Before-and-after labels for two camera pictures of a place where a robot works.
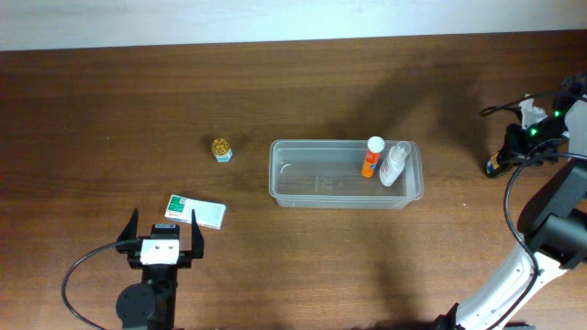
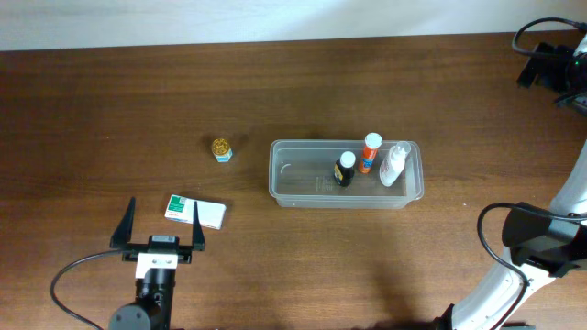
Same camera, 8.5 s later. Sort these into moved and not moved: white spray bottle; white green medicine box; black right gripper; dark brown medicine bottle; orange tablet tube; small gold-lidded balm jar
Moved: black right gripper; dark brown medicine bottle; orange tablet tube
Not moved: small gold-lidded balm jar; white spray bottle; white green medicine box
